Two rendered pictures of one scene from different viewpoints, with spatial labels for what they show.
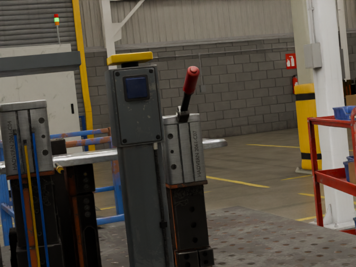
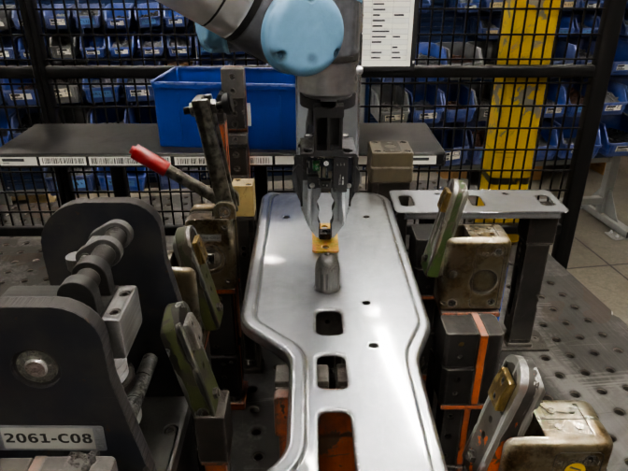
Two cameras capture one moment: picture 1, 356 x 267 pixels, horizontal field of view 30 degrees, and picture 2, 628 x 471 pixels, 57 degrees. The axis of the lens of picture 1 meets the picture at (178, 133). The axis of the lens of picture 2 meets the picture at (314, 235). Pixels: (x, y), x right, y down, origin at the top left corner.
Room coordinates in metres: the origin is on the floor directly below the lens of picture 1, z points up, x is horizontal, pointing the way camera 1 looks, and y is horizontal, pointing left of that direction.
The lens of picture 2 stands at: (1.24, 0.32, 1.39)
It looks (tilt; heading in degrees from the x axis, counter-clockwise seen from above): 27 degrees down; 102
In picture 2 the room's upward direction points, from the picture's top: straight up
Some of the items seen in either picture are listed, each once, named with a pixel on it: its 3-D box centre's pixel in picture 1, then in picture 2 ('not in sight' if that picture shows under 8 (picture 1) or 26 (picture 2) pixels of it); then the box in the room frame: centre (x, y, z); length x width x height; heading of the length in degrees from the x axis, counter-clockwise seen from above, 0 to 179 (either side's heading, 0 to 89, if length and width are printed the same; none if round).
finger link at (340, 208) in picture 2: not in sight; (340, 212); (1.12, 1.04, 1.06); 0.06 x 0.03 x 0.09; 103
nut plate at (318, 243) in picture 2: not in sight; (324, 235); (1.10, 1.07, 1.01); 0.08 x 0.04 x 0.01; 103
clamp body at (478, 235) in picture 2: not in sight; (462, 335); (1.31, 1.05, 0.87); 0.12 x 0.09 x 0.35; 13
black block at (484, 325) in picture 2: not in sight; (458, 415); (1.31, 0.91, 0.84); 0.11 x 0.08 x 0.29; 13
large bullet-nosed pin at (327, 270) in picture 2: not in sight; (327, 275); (1.12, 0.94, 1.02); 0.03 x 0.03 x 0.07
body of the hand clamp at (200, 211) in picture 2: not in sight; (219, 312); (0.94, 1.03, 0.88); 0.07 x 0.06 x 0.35; 13
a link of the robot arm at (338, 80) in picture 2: not in sight; (330, 77); (1.11, 1.04, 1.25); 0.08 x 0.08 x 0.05
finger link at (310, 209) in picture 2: not in sight; (311, 212); (1.08, 1.04, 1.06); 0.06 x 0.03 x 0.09; 103
